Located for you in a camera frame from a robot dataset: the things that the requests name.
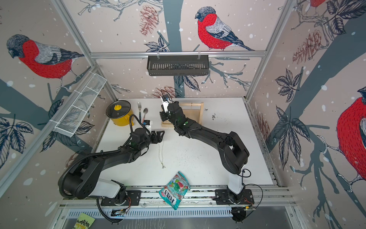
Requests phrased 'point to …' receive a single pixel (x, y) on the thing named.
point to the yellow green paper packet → (84, 221)
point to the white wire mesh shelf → (71, 122)
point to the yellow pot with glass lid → (120, 111)
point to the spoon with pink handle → (145, 111)
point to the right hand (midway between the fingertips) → (163, 103)
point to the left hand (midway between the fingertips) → (162, 129)
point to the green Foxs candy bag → (173, 192)
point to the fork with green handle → (139, 107)
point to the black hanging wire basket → (180, 65)
